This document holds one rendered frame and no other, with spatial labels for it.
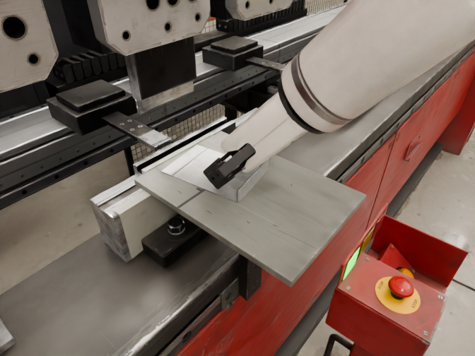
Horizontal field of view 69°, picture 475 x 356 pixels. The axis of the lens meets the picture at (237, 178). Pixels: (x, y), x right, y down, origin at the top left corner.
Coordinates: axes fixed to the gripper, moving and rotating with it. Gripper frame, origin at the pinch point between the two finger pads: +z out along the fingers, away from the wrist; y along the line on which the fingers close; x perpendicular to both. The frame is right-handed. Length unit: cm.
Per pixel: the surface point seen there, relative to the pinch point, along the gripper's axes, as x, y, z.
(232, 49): -20.2, -39.2, 15.7
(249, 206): 5.7, 3.8, -1.7
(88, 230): -18, -32, 149
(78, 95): -26.9, -1.7, 21.3
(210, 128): -6.8, -10.2, 9.3
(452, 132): 81, -213, 46
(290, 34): -18, -76, 21
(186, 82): -13.0, -4.4, 0.8
